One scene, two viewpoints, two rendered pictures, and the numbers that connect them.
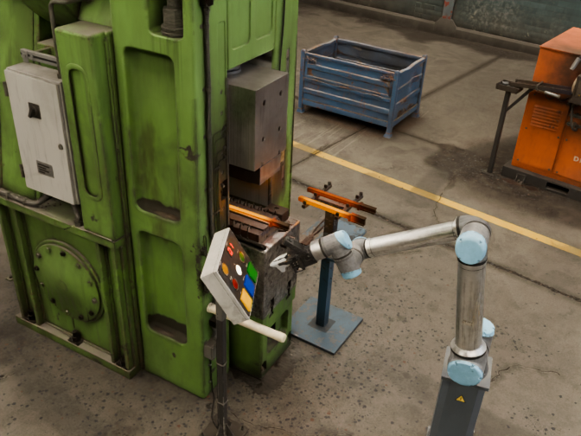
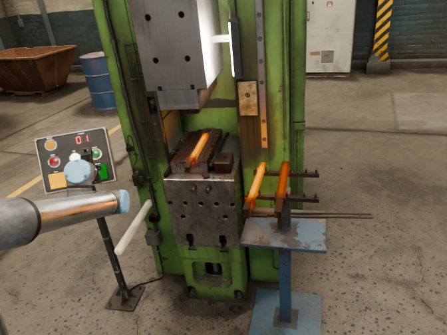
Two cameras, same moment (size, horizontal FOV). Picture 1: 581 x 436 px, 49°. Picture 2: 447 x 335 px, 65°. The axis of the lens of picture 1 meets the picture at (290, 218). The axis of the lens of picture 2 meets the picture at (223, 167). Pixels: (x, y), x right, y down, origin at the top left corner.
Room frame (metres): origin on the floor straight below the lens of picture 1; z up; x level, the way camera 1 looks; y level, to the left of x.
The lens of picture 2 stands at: (2.56, -1.50, 1.80)
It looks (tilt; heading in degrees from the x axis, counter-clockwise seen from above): 28 degrees down; 76
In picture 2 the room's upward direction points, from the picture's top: 6 degrees counter-clockwise
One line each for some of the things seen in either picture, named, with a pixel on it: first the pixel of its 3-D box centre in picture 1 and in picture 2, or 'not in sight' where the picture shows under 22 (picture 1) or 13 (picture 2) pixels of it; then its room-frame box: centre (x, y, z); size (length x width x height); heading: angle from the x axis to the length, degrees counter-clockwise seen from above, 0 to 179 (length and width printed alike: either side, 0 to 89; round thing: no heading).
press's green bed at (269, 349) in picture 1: (239, 316); (221, 244); (2.93, 0.28, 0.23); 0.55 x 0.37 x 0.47; 62
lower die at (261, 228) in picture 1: (234, 218); (198, 149); (2.87, 0.30, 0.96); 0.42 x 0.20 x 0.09; 62
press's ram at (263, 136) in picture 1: (239, 109); (191, 36); (2.91, 0.28, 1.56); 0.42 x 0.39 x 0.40; 62
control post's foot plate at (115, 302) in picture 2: (222, 428); (124, 292); (2.24, 0.30, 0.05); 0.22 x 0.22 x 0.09; 62
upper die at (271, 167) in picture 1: (234, 157); (189, 87); (2.87, 0.30, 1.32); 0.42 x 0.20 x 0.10; 62
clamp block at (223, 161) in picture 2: (276, 214); (224, 163); (2.96, 0.08, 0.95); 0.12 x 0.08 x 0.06; 62
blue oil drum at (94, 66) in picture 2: not in sight; (104, 80); (2.20, 4.95, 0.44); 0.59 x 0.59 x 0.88
